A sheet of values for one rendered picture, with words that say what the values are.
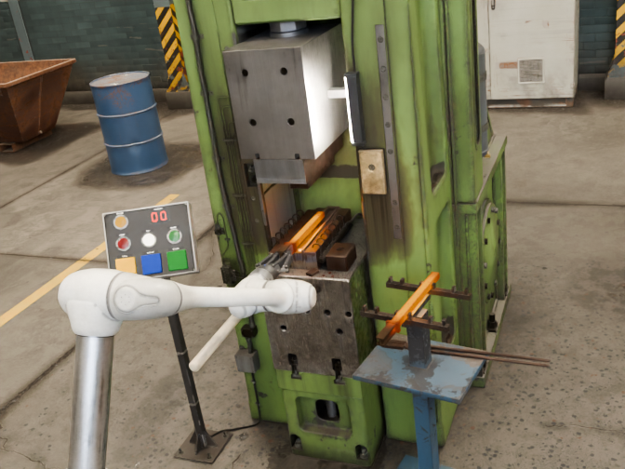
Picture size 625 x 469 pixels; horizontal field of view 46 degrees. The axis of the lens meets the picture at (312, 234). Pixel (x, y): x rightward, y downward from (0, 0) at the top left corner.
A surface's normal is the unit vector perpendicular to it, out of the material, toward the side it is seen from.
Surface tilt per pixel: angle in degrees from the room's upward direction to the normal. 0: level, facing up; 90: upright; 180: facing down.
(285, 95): 90
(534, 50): 90
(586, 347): 0
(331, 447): 89
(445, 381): 0
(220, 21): 90
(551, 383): 0
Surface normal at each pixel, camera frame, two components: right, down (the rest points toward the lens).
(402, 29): -0.36, 0.43
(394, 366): -0.13, -0.90
